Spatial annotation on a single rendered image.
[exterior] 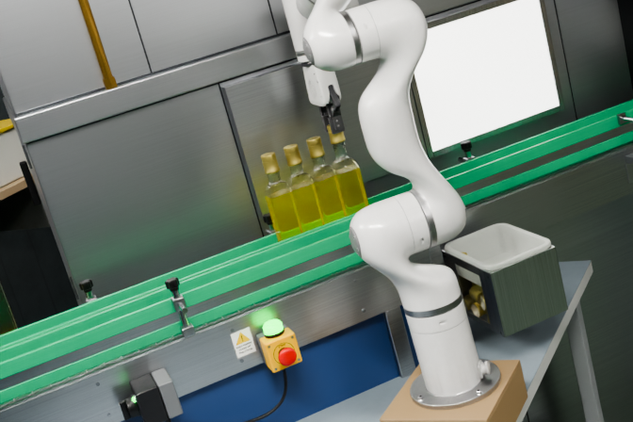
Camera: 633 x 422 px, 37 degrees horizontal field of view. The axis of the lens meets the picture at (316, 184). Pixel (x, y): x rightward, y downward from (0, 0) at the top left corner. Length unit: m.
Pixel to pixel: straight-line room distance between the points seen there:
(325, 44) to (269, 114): 0.64
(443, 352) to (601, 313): 1.08
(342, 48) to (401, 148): 0.22
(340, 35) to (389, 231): 0.39
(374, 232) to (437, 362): 0.30
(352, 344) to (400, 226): 0.48
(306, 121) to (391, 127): 0.60
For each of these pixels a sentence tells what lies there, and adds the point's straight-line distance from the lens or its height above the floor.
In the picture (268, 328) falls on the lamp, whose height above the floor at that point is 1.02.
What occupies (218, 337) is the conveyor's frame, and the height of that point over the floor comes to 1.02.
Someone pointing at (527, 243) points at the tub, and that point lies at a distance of 2.21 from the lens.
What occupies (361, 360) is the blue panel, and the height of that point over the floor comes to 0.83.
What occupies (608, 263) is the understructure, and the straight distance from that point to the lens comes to 2.87.
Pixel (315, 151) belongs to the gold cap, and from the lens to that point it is 2.17.
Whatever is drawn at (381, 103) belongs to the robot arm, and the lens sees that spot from 1.71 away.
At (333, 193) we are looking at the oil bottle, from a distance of 2.19.
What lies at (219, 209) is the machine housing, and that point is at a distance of 2.30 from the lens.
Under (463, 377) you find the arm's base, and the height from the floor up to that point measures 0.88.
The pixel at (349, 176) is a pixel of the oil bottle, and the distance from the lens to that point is 2.20.
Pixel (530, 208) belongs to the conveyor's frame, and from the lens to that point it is 2.42.
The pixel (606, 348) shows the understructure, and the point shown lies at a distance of 2.95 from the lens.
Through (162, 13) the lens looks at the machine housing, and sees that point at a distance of 2.22.
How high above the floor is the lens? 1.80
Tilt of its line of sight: 15 degrees down
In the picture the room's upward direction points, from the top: 15 degrees counter-clockwise
